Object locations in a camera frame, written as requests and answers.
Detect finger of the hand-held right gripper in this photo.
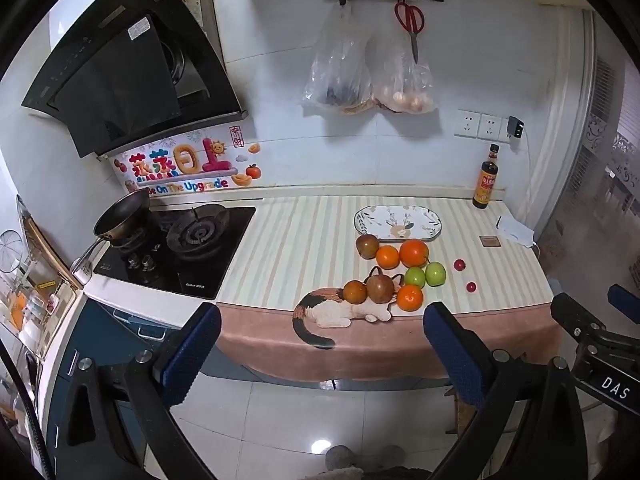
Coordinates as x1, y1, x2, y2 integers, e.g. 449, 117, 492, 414
551, 292, 640, 376
608, 284, 640, 313

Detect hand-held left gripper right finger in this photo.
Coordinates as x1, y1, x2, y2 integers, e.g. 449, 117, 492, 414
422, 301, 588, 480

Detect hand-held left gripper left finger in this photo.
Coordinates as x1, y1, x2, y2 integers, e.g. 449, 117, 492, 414
52, 302, 222, 480

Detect medium orange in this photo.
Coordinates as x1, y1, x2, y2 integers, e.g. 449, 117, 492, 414
397, 284, 425, 312

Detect dark red brown fruit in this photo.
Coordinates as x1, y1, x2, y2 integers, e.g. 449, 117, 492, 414
366, 267, 396, 305

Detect large orange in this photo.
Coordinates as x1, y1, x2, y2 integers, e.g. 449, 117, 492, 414
399, 239, 431, 268

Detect orange brown fruit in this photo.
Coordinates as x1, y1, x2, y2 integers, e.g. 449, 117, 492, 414
343, 280, 370, 305

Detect small orange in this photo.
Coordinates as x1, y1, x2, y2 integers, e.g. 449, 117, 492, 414
375, 245, 401, 269

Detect tan brown fruit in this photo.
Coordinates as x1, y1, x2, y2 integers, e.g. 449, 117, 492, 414
355, 233, 380, 260

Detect patterned ceramic plate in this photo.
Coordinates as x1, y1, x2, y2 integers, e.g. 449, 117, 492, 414
354, 206, 444, 241

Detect blue kitchen cabinet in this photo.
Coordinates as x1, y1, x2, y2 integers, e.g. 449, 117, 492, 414
45, 297, 241, 441

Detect white crumpled paper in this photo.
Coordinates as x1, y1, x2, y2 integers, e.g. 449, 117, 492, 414
495, 215, 537, 247

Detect black gas stove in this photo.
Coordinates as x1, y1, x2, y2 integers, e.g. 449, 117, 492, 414
92, 204, 257, 301

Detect striped cat print table mat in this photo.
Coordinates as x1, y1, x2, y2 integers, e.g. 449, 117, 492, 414
215, 195, 563, 383

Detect dark frying pan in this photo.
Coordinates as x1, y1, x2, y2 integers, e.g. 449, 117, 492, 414
70, 187, 152, 286

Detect dark soy sauce bottle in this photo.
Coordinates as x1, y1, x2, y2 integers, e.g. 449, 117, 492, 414
472, 144, 501, 209

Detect dish rack with bowls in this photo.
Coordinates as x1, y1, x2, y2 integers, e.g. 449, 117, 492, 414
0, 195, 83, 361

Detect plastic bag with eggs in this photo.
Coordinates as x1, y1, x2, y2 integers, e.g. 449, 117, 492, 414
370, 25, 438, 115

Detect black range hood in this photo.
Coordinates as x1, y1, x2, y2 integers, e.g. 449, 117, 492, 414
21, 0, 248, 161

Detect plastic bag with dark contents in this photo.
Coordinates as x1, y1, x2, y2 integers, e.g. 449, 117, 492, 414
301, 5, 373, 113

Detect colourful lettering wall sticker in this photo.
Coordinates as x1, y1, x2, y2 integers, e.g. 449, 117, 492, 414
112, 130, 236, 196

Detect white wall socket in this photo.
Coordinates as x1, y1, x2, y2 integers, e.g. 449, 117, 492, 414
456, 109, 481, 137
478, 112, 502, 141

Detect red handled scissors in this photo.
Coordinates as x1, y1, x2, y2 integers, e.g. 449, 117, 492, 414
395, 1, 426, 63

